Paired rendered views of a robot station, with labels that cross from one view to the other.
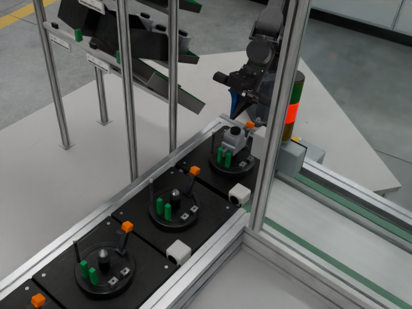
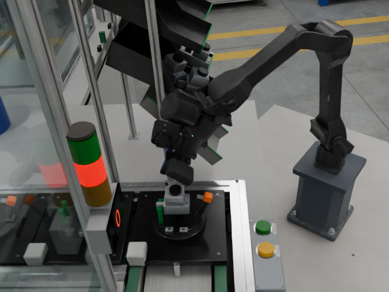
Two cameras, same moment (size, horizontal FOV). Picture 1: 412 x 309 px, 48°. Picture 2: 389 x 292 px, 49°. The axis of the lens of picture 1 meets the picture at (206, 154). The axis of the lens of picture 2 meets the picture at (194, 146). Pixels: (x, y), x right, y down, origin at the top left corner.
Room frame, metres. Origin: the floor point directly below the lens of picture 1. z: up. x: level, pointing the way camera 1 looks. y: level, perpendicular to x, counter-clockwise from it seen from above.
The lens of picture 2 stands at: (0.66, -0.74, 1.81)
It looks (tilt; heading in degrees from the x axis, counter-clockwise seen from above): 39 degrees down; 58
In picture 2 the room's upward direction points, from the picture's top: 4 degrees counter-clockwise
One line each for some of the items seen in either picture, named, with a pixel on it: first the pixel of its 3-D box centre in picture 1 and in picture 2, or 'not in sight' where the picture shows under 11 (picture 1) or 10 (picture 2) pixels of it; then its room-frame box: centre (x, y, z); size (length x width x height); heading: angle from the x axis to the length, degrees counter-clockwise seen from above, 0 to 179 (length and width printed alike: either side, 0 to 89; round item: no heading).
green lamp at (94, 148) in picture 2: not in sight; (83, 144); (0.80, -0.16, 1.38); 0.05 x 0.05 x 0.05
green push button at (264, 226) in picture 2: not in sight; (263, 227); (1.17, -0.22, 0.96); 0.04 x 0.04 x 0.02
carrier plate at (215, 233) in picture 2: (231, 163); (179, 225); (1.00, -0.08, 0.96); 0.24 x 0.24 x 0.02; 54
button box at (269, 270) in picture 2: not in sight; (265, 258); (1.13, -0.27, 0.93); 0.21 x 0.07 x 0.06; 54
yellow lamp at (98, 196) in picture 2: not in sight; (95, 188); (0.80, -0.16, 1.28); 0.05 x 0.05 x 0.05
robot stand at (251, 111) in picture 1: (270, 91); (325, 190); (1.40, -0.22, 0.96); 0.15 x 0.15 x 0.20; 18
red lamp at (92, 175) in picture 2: not in sight; (90, 167); (0.80, -0.16, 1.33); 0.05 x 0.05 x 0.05
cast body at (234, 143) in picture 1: (232, 140); (172, 198); (0.99, -0.07, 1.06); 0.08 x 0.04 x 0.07; 145
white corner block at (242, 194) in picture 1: (239, 195); (137, 254); (0.87, -0.10, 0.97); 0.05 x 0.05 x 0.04; 54
